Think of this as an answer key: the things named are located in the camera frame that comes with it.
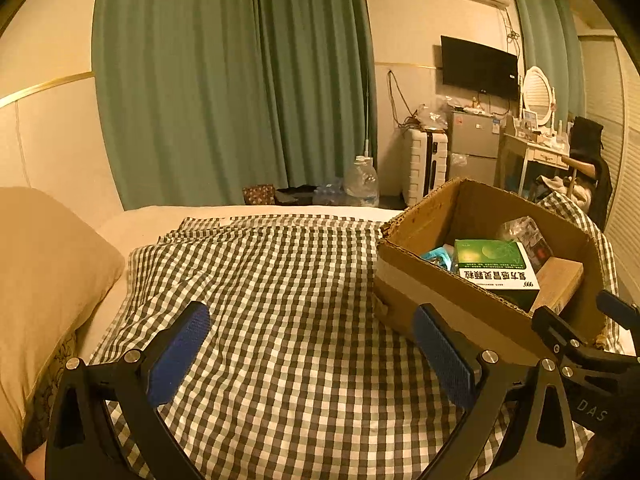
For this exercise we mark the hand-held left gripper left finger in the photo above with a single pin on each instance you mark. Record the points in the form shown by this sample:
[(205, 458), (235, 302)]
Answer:
[(180, 355)]

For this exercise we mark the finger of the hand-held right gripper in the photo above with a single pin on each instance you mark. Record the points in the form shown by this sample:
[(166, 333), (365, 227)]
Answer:
[(615, 305), (555, 327)]

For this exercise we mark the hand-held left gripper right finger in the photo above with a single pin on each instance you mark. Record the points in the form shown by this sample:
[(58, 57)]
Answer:
[(445, 357)]

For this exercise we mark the green white medicine box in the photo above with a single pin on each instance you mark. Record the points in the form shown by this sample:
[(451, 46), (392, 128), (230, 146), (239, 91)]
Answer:
[(490, 260)]

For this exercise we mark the blue medicine packet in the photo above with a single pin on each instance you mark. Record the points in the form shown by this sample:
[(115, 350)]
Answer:
[(437, 255)]

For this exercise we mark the cardboard box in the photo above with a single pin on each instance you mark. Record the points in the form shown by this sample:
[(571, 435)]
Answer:
[(480, 205)]

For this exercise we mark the crumpled clear plastic wrapper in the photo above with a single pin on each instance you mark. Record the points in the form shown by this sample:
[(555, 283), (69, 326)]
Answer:
[(525, 235)]

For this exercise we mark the white clothes pile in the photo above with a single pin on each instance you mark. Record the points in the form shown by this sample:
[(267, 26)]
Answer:
[(580, 192)]

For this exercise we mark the checked blanket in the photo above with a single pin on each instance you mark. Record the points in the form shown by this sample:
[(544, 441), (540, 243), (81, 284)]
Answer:
[(300, 310)]

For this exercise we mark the dark patterned cloth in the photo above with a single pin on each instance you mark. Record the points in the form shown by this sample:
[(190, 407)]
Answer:
[(47, 395)]

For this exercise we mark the white louvered wardrobe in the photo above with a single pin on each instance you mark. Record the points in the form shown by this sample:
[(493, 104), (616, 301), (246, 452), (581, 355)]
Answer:
[(625, 160)]

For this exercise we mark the wooden chair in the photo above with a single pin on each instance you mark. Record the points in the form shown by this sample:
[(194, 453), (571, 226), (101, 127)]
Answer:
[(575, 165)]

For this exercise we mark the beige pillow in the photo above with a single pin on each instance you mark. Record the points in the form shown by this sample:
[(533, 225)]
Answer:
[(50, 270)]

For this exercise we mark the black jacket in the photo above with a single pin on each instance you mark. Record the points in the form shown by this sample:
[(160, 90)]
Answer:
[(590, 135)]

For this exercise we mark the white dressing table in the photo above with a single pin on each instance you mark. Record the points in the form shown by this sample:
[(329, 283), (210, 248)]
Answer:
[(530, 152)]

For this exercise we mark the patterned bag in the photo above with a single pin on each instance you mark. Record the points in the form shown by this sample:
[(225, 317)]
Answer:
[(259, 195)]

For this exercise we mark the white suitcase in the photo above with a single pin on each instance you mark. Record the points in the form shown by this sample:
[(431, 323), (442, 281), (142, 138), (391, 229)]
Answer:
[(417, 170)]

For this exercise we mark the black cloth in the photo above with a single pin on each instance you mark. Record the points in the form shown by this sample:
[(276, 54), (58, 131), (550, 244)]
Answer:
[(295, 196)]

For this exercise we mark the clear water bottle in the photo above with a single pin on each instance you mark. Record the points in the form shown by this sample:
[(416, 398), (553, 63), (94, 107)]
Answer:
[(360, 180)]

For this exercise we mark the silver fridge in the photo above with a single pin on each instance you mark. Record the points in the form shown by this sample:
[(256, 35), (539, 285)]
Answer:
[(475, 135)]

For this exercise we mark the oval white mirror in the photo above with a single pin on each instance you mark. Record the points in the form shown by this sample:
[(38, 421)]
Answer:
[(539, 92)]

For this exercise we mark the clear plastic bag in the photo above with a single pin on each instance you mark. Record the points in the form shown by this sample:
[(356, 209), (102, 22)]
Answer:
[(432, 117)]

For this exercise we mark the green curtain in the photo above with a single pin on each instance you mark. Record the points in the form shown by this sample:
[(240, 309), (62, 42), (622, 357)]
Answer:
[(545, 35), (320, 70), (175, 85)]

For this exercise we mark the black television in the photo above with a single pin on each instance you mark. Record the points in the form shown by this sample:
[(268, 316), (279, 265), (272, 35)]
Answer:
[(480, 67)]

